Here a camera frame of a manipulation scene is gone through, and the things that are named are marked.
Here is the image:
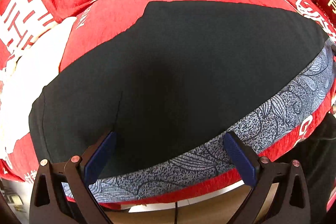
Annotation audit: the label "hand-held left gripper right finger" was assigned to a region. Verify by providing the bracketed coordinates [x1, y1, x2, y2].
[224, 131, 311, 224]

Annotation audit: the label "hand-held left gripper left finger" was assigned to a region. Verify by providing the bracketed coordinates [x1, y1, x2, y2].
[29, 131, 117, 224]

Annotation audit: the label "black pants with patterned waistband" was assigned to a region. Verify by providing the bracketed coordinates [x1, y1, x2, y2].
[28, 0, 335, 203]

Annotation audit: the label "white cloth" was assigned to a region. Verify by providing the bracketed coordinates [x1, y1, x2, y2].
[0, 17, 77, 161]

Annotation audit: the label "red printed sofa seat cushion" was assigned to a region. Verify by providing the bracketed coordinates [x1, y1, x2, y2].
[0, 0, 336, 211]

